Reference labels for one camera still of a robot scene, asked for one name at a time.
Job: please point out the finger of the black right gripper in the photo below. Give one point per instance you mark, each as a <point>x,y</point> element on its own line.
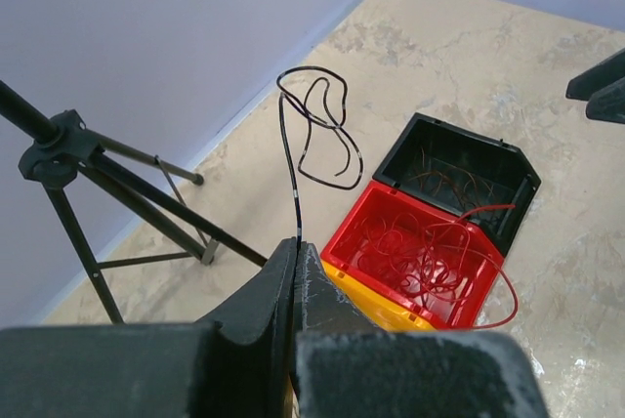
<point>592,80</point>
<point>608,104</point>

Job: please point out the black plastic bin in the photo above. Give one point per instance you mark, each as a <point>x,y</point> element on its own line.
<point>456,171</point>

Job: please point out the black music stand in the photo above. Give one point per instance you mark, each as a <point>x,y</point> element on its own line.
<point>64,148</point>

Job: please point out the yellow plastic bin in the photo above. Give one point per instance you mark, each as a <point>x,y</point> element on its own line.
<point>384,313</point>

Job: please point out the red plastic bin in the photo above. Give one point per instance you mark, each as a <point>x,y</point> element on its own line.
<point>429,262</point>

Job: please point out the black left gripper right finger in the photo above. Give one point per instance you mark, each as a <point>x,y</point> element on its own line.
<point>346,366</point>

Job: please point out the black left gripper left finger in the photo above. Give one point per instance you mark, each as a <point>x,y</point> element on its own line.
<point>233,362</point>

